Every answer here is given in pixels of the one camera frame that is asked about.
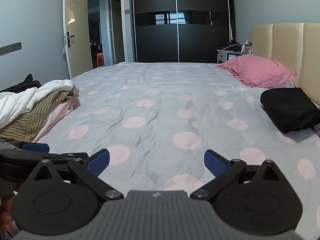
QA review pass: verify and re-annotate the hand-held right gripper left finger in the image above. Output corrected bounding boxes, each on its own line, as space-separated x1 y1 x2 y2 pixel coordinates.
24 149 123 201

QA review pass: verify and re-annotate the person's left hand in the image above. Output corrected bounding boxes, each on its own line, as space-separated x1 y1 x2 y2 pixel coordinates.
0 183 23 233

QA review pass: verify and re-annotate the pink pillow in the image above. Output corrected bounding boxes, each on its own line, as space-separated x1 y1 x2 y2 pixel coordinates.
216 54 298 88

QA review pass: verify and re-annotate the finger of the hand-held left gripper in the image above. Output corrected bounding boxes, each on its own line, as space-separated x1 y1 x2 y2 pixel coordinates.
32 152 89 167
0 138 50 154

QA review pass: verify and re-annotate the polka dot bed sheet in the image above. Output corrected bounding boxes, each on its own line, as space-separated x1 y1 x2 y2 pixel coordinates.
32 62 320 240

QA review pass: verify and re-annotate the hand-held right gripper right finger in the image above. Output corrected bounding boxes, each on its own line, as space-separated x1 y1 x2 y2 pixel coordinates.
190 149 293 202

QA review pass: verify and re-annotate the small folded black garment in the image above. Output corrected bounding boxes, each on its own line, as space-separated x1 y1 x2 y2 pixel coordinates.
260 87 320 133

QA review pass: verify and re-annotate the white nightstand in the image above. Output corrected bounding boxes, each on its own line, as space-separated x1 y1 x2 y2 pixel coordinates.
217 49 250 64

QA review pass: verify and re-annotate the brown striped garment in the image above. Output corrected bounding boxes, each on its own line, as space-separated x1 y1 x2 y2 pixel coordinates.
0 86 80 143

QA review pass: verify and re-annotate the cream padded headboard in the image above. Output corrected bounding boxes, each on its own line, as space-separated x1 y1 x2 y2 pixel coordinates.
252 22 320 105

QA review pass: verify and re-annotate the dark sliding door wardrobe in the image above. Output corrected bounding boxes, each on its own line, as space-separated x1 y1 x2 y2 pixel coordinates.
130 0 237 63

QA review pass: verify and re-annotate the metal door handle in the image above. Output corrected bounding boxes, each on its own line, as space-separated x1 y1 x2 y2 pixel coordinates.
64 31 75 48

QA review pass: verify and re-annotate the cream room door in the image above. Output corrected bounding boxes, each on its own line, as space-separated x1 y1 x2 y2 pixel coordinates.
62 0 93 78

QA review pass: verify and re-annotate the grey wall switch panel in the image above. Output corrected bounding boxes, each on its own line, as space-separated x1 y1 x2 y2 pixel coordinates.
0 42 22 55

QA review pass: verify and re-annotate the white garment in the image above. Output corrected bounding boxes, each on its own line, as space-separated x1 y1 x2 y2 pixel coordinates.
0 79 74 129

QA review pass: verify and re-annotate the white pillow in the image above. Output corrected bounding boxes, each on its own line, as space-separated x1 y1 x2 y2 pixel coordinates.
269 80 300 89

